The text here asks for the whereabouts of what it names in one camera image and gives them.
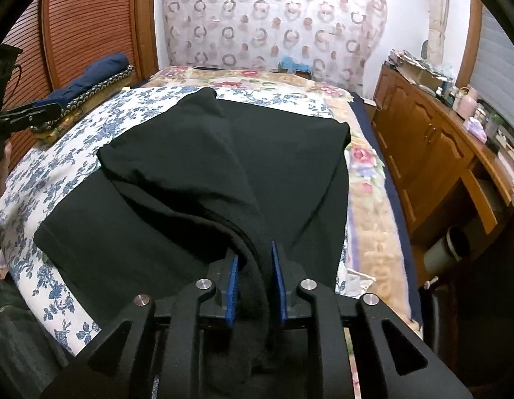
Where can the navy bed sheet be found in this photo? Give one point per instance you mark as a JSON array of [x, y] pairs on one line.
[[402, 232]]

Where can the grey waste bin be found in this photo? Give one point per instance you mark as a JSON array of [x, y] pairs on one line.
[[444, 251]]

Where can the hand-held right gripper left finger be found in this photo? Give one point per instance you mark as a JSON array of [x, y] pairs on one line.
[[232, 291]]

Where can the blue floral bed sheet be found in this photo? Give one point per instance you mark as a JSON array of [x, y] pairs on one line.
[[53, 166]]

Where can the pink jar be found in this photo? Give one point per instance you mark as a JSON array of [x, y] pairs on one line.
[[467, 102]]

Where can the pile of cabinet clutter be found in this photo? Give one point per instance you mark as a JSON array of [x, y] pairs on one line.
[[419, 70]]

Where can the wooden cabinet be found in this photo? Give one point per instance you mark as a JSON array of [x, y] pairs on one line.
[[423, 133]]

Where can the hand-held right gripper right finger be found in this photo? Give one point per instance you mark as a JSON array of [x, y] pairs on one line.
[[278, 286]]

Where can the lilac cloth bundle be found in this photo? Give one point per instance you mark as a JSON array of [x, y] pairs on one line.
[[476, 129]]

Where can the grey window blind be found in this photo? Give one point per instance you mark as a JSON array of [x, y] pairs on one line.
[[502, 62]]

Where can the teal toy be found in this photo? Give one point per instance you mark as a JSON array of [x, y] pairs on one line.
[[294, 66]]

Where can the black printed t-shirt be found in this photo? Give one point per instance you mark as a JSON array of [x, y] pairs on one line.
[[240, 166]]

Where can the dark patterned folded cloth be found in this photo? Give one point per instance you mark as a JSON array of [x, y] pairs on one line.
[[95, 91]]

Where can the beige tied curtain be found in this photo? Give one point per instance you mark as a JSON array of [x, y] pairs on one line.
[[437, 16]]

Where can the circle print curtain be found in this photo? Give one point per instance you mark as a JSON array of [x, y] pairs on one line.
[[261, 16]]

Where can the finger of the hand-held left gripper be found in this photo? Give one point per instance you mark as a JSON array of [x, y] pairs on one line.
[[32, 112]]

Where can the pink floral blanket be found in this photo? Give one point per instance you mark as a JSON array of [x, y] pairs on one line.
[[373, 232]]

